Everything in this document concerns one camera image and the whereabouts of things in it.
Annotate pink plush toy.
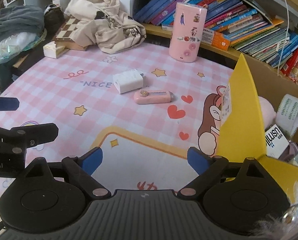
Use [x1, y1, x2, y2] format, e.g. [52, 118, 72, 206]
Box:
[258, 96, 277, 130]

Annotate pink checkered desk mat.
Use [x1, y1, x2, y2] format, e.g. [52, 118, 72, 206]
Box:
[0, 43, 232, 191]

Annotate purple blue toy car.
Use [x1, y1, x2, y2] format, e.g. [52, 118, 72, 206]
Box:
[278, 142, 298, 167]

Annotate wooden chess board box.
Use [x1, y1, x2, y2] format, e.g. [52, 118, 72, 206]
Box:
[43, 16, 88, 59]

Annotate clear packing tape roll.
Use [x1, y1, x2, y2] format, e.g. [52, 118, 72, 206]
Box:
[276, 94, 298, 138]

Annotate pink sticker-covered cylinder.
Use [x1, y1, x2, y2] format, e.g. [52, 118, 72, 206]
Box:
[169, 2, 207, 63]

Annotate grey folded garment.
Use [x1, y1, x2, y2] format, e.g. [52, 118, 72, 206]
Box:
[0, 5, 44, 42]

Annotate row of books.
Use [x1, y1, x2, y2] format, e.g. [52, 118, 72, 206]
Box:
[133, 0, 298, 82]

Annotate yellow cardboard box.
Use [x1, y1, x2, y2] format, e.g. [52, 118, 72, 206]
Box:
[217, 54, 298, 202]

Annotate beige hoodie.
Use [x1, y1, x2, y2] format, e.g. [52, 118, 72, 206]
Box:
[65, 0, 146, 54]

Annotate white cable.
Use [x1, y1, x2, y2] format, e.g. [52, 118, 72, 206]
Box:
[276, 0, 290, 77]

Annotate white charger plug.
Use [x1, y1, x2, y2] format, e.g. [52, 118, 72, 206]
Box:
[112, 69, 144, 94]

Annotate pink utility knife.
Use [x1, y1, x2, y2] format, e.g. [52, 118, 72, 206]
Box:
[134, 89, 174, 105]

